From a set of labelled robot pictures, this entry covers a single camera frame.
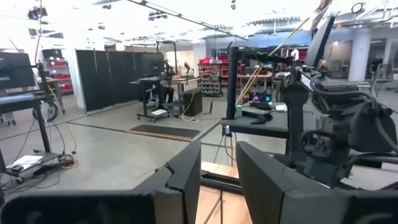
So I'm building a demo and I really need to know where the yellow floor cable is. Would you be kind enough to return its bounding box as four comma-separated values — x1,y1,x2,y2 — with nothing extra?
179,90,200,123

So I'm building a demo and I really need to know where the black rolling standing desk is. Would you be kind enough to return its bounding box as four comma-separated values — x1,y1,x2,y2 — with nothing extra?
129,76,172,123

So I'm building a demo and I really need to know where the black slanted panel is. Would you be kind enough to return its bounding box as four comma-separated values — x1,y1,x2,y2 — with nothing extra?
304,15,336,70

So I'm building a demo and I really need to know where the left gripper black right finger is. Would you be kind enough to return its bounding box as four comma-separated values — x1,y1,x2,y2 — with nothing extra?
235,141,398,224

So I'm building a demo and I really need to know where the black floor mat red edge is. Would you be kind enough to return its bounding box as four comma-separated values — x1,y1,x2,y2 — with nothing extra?
127,124,201,142

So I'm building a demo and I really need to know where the white shelf with red bins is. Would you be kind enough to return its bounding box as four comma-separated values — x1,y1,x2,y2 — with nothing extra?
41,49,75,95

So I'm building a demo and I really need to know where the shelving rack with red bins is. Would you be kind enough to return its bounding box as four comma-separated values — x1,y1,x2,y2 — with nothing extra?
198,55,247,98

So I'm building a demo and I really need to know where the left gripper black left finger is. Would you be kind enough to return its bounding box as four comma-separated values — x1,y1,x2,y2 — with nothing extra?
0,139,202,224

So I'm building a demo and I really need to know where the white round column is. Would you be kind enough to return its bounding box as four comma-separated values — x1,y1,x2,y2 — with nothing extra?
348,30,371,83

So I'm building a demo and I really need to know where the computer with glowing lights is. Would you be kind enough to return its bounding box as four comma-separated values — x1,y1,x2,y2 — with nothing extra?
248,88,273,105

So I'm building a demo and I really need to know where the black rolling equipment cart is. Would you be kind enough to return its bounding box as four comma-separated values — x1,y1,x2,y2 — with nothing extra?
0,62,77,185

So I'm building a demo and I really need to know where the black box computer case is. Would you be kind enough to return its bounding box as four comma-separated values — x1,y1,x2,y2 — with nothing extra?
182,88,203,117

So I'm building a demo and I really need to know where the black computer monitor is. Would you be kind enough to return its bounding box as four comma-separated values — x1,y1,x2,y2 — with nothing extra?
0,52,37,91

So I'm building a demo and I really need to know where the white paper sheet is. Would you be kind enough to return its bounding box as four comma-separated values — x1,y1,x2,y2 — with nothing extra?
6,154,44,170

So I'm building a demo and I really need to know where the black table frame bar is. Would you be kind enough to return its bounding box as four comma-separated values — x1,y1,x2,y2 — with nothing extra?
200,169,244,195

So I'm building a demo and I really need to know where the yellow slanted pole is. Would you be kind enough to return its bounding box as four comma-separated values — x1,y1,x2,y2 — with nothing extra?
235,17,312,106

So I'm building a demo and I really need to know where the black folding partition screen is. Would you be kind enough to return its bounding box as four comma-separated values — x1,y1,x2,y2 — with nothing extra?
75,49,165,113

